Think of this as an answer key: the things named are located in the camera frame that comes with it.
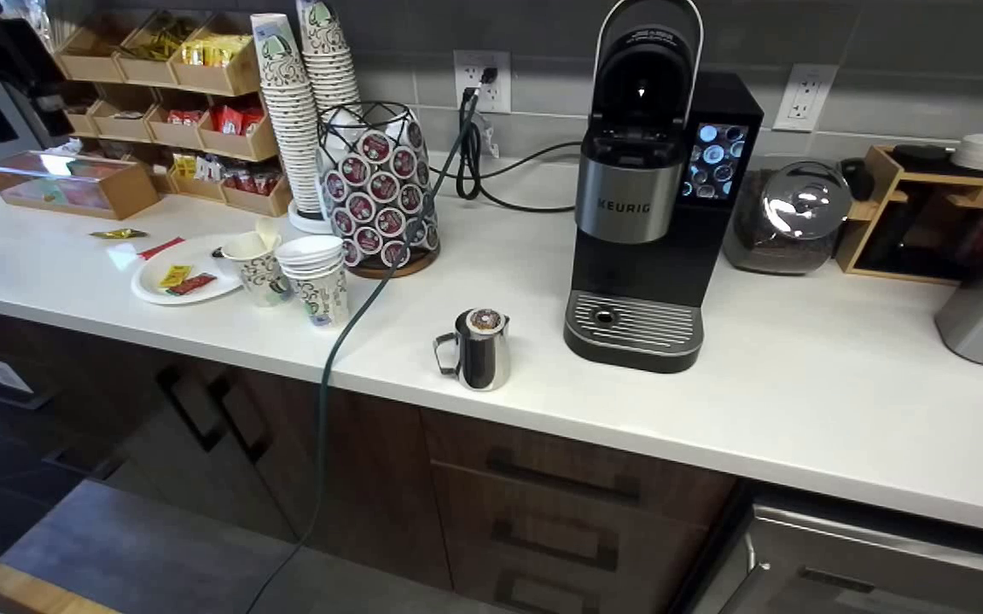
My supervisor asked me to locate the white cup lid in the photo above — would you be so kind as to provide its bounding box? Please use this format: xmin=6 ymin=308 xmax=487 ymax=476
xmin=276 ymin=235 xmax=346 ymax=276

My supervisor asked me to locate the open patterned paper cup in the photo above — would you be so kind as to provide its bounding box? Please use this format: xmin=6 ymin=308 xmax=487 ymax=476
xmin=218 ymin=223 xmax=293 ymax=303

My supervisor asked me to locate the red packet on plate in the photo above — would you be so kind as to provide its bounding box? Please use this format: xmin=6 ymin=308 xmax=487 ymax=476
xmin=169 ymin=271 xmax=216 ymax=298

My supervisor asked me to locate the yellow packet on plate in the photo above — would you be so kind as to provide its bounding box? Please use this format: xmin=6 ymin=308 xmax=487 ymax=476
xmin=160 ymin=267 xmax=191 ymax=291

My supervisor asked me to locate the white paper plate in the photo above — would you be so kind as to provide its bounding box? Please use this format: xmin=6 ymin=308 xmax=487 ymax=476
xmin=130 ymin=249 xmax=242 ymax=308

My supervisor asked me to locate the small steel milk pitcher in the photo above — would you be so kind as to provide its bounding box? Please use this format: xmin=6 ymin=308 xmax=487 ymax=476
xmin=433 ymin=308 xmax=510 ymax=392

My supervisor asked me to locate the black Keurig coffee machine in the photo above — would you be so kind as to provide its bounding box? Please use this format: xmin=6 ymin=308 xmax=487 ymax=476
xmin=565 ymin=0 xmax=765 ymax=372

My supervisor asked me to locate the rear stack of paper cups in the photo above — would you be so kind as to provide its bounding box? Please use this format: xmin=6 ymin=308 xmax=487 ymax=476
xmin=297 ymin=0 xmax=360 ymax=111

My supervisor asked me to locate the stack of paper cups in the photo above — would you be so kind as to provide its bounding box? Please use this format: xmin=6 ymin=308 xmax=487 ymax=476
xmin=249 ymin=12 xmax=328 ymax=231
xmin=297 ymin=0 xmax=360 ymax=111

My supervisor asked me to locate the front stack of paper cups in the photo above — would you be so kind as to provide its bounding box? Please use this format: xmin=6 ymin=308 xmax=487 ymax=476
xmin=249 ymin=12 xmax=328 ymax=231

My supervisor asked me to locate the shiny dark round container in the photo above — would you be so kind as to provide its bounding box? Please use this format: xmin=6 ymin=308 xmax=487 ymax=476
xmin=723 ymin=159 xmax=854 ymax=276

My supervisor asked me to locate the red stir stick packet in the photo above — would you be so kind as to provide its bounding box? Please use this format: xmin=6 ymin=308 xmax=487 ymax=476
xmin=136 ymin=235 xmax=184 ymax=259

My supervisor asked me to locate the wooden condiment organizer shelf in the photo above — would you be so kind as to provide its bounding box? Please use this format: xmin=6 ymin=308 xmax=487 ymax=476
xmin=53 ymin=10 xmax=293 ymax=216

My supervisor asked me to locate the yellow packet on counter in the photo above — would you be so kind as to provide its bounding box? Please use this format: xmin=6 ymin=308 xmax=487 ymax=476
xmin=88 ymin=225 xmax=147 ymax=243

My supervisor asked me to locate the stainless dishwasher front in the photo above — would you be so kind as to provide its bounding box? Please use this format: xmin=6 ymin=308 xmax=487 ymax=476
xmin=685 ymin=501 xmax=983 ymax=614

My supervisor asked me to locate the wooden tray organizer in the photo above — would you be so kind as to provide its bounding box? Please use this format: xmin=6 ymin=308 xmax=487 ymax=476
xmin=836 ymin=146 xmax=983 ymax=278

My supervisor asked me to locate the cardboard box of packets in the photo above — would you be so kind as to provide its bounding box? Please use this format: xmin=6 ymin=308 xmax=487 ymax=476
xmin=0 ymin=150 xmax=160 ymax=217

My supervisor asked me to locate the green power cable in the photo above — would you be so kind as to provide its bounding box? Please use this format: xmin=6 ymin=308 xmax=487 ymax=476
xmin=242 ymin=86 xmax=481 ymax=614

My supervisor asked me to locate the wire coffee pod carousel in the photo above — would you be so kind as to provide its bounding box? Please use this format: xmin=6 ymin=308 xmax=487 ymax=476
xmin=319 ymin=99 xmax=442 ymax=276

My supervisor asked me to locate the black coiled power cord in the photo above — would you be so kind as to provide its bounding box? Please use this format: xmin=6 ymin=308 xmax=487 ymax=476
xmin=450 ymin=63 xmax=586 ymax=217

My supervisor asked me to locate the left white wall outlet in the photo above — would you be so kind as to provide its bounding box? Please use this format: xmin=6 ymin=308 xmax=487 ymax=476
xmin=453 ymin=50 xmax=512 ymax=115

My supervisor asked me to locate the white wall outlet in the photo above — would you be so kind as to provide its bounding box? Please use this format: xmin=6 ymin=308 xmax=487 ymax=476
xmin=453 ymin=50 xmax=512 ymax=115
xmin=775 ymin=63 xmax=836 ymax=133

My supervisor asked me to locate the right white wall outlet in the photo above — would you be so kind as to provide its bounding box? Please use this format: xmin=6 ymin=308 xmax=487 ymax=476
xmin=775 ymin=63 xmax=836 ymax=133

